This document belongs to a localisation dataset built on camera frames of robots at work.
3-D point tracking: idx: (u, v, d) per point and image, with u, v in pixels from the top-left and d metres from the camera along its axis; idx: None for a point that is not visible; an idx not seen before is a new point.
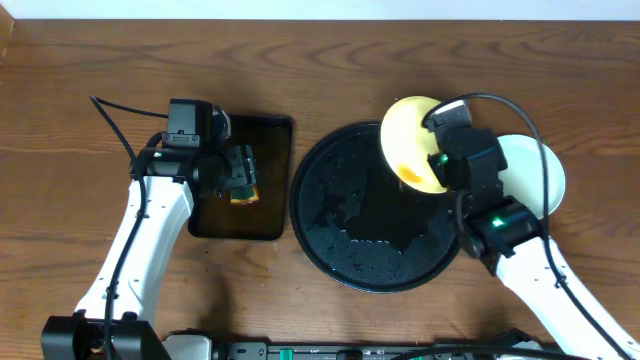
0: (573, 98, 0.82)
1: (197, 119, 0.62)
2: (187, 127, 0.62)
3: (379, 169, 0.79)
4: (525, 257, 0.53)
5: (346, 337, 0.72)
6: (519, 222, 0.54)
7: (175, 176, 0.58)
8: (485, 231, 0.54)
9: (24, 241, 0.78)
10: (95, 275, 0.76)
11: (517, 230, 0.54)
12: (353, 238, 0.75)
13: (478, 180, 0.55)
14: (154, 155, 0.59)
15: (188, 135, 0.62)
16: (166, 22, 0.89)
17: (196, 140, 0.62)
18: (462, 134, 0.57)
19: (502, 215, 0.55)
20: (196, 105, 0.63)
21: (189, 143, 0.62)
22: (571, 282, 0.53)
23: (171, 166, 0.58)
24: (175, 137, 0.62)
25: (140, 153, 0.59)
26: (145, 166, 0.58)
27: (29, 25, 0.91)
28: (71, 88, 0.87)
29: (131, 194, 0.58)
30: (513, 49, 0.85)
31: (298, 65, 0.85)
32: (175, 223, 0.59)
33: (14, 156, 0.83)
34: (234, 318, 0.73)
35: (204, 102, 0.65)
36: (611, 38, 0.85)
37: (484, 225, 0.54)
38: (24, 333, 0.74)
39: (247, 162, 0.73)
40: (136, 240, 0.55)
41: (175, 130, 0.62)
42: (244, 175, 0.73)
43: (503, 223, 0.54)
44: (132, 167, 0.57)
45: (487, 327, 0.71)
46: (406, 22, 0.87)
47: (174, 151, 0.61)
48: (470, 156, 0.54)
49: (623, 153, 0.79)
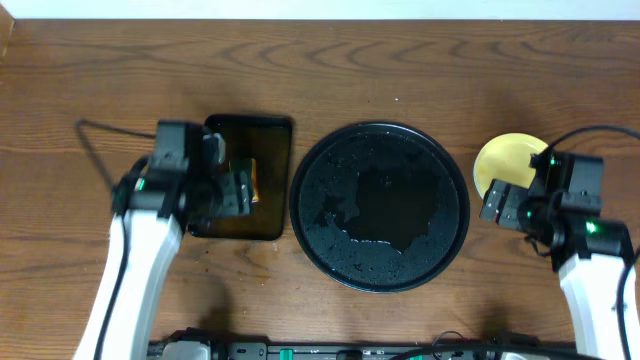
0: (572, 98, 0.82)
1: (185, 142, 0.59)
2: (174, 148, 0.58)
3: (379, 169, 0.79)
4: (594, 272, 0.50)
5: (346, 337, 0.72)
6: (615, 228, 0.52)
7: (159, 209, 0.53)
8: (570, 219, 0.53)
9: (23, 241, 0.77)
10: (95, 275, 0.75)
11: (605, 239, 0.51)
12: (353, 238, 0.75)
13: (579, 178, 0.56)
14: (135, 184, 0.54)
15: (175, 158, 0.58)
16: (166, 22, 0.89)
17: (183, 161, 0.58)
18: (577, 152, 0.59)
19: (596, 221, 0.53)
20: (185, 129, 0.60)
21: (177, 165, 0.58)
22: (630, 318, 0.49)
23: (155, 197, 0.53)
24: (161, 160, 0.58)
25: (120, 182, 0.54)
26: (127, 200, 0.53)
27: (28, 25, 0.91)
28: (71, 88, 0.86)
29: (111, 236, 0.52)
30: (513, 49, 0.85)
31: (298, 64, 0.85)
32: (162, 264, 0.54)
33: (13, 155, 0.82)
34: (234, 318, 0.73)
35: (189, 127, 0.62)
36: (609, 38, 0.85)
37: (570, 215, 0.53)
38: (23, 334, 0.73)
39: (241, 189, 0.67)
40: (120, 293, 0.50)
41: (162, 153, 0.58)
42: (237, 204, 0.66)
43: (595, 226, 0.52)
44: (113, 202, 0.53)
45: (487, 327, 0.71)
46: (406, 22, 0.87)
47: (159, 175, 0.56)
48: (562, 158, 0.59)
49: (622, 154, 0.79)
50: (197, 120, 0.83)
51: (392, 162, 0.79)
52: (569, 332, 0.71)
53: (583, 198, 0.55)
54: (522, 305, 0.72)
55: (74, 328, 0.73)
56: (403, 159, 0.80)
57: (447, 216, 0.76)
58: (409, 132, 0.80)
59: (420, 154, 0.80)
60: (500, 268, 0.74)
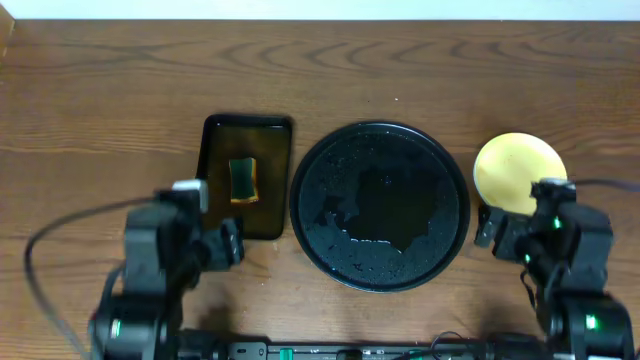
0: (571, 98, 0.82)
1: (158, 254, 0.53)
2: (148, 262, 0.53)
3: (379, 168, 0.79)
4: None
5: (346, 337, 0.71)
6: (618, 327, 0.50)
7: (142, 342, 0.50)
8: (570, 307, 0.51)
9: (23, 241, 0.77)
10: (94, 275, 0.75)
11: (603, 336, 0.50)
12: (353, 238, 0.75)
13: (582, 256, 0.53)
14: (112, 325, 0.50)
15: (150, 270, 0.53)
16: (166, 22, 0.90)
17: (160, 274, 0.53)
18: (585, 210, 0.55)
19: (597, 313, 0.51)
20: (154, 235, 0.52)
21: (154, 279, 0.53)
22: None
23: (136, 331, 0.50)
24: (137, 272, 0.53)
25: (96, 327, 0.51)
26: (107, 343, 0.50)
27: (29, 26, 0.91)
28: (71, 88, 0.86)
29: None
30: (512, 49, 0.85)
31: (298, 65, 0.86)
32: None
33: (13, 155, 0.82)
34: (234, 318, 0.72)
35: (160, 216, 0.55)
36: (607, 39, 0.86)
37: (569, 299, 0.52)
38: (21, 334, 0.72)
39: (231, 240, 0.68)
40: None
41: (137, 264, 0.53)
42: (225, 260, 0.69)
43: (596, 322, 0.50)
44: (94, 344, 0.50)
45: (487, 327, 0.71)
46: (405, 22, 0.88)
47: (137, 299, 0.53)
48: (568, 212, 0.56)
49: (622, 154, 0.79)
50: (197, 119, 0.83)
51: (392, 162, 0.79)
52: None
53: (585, 275, 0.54)
54: (522, 305, 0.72)
55: (72, 328, 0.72)
56: (403, 158, 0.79)
57: (447, 216, 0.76)
58: (409, 132, 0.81)
59: (420, 154, 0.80)
60: (500, 267, 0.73)
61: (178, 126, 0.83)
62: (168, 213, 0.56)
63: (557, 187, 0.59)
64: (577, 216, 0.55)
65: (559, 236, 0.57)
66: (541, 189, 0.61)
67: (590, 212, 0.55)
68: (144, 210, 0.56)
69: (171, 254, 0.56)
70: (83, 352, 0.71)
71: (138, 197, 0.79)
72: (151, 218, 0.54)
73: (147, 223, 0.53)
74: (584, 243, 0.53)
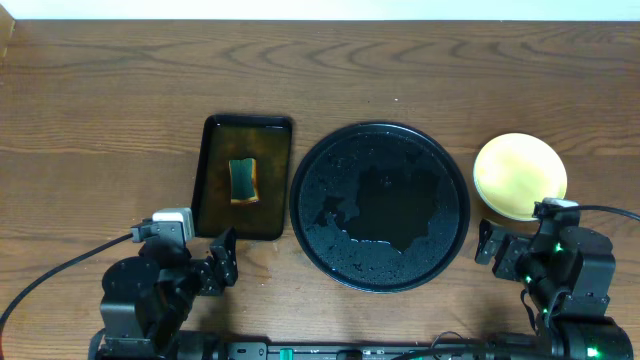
0: (571, 98, 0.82)
1: (137, 323, 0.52)
2: (129, 330, 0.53)
3: (379, 169, 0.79)
4: None
5: (346, 337, 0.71)
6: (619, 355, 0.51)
7: None
8: (571, 335, 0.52)
9: (23, 241, 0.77)
10: (94, 275, 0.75)
11: None
12: (353, 238, 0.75)
13: (585, 284, 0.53)
14: None
15: (134, 337, 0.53)
16: (167, 23, 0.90)
17: (145, 340, 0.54)
18: (588, 235, 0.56)
19: (599, 343, 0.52)
20: (133, 310, 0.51)
21: (141, 344, 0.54)
22: None
23: None
24: (122, 338, 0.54)
25: None
26: None
27: (31, 26, 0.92)
28: (72, 88, 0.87)
29: None
30: (512, 49, 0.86)
31: (298, 65, 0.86)
32: None
33: (14, 155, 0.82)
34: (234, 319, 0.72)
35: (138, 283, 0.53)
36: (605, 39, 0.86)
37: (570, 327, 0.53)
38: (20, 335, 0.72)
39: (221, 265, 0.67)
40: None
41: (121, 332, 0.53)
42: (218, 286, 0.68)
43: (597, 351, 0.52)
44: None
45: (488, 328, 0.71)
46: (404, 23, 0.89)
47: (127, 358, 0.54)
48: (570, 232, 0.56)
49: (622, 153, 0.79)
50: (197, 119, 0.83)
51: (392, 162, 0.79)
52: None
53: (586, 303, 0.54)
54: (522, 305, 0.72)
55: (72, 328, 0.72)
56: (403, 159, 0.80)
57: (447, 217, 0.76)
58: (409, 132, 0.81)
59: (420, 154, 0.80)
60: None
61: (178, 125, 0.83)
62: (147, 276, 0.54)
63: (561, 208, 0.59)
64: (582, 244, 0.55)
65: (561, 262, 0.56)
66: (544, 209, 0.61)
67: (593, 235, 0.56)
68: (121, 274, 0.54)
69: (154, 313, 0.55)
70: (81, 353, 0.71)
71: (137, 196, 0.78)
72: (129, 286, 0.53)
73: (125, 295, 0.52)
74: (588, 272, 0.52)
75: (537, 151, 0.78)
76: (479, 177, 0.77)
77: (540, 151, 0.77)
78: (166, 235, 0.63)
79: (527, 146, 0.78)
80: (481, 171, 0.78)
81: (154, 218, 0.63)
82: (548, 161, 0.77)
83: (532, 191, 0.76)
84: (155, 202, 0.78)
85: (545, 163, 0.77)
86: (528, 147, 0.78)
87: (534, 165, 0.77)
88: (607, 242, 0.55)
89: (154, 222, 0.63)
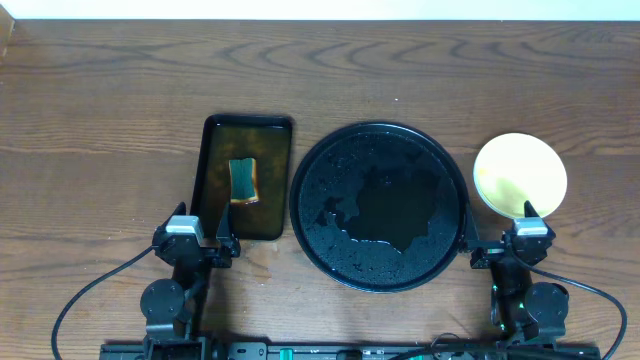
0: (571, 97, 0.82)
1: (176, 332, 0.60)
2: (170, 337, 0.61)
3: (378, 168, 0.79)
4: None
5: (346, 337, 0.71)
6: None
7: None
8: None
9: (24, 241, 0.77)
10: (95, 275, 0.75)
11: None
12: (353, 238, 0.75)
13: (536, 339, 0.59)
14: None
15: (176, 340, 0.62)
16: (167, 22, 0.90)
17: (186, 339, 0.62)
18: (549, 298, 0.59)
19: None
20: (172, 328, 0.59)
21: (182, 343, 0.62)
22: None
23: None
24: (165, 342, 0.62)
25: None
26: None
27: (29, 26, 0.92)
28: (72, 88, 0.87)
29: None
30: (512, 49, 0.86)
31: (298, 65, 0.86)
32: None
33: (12, 154, 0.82)
34: (234, 318, 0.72)
35: (170, 307, 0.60)
36: (604, 39, 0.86)
37: None
38: (21, 335, 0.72)
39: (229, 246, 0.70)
40: None
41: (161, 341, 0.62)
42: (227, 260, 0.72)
43: None
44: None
45: (488, 328, 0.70)
46: (405, 23, 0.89)
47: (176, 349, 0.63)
48: (534, 293, 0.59)
49: (622, 153, 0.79)
50: (197, 119, 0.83)
51: (392, 162, 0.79)
52: (573, 331, 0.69)
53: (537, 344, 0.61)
54: None
55: (72, 328, 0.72)
56: (403, 158, 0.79)
57: (447, 217, 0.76)
58: (408, 132, 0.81)
59: (420, 154, 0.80)
60: None
61: (178, 125, 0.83)
62: (177, 298, 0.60)
63: (526, 238, 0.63)
64: (542, 312, 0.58)
65: (525, 318, 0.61)
66: (510, 237, 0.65)
67: (556, 305, 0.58)
68: (153, 299, 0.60)
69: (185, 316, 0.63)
70: (82, 353, 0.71)
71: (138, 197, 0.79)
72: (163, 310, 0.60)
73: (163, 316, 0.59)
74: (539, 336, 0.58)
75: (542, 153, 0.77)
76: (478, 172, 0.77)
77: (543, 153, 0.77)
78: (181, 246, 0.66)
79: (532, 145, 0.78)
80: (480, 167, 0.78)
81: (168, 230, 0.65)
82: (551, 163, 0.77)
83: (532, 193, 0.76)
84: (155, 202, 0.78)
85: (549, 164, 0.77)
86: (533, 148, 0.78)
87: (536, 165, 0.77)
88: (564, 302, 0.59)
89: (169, 233, 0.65)
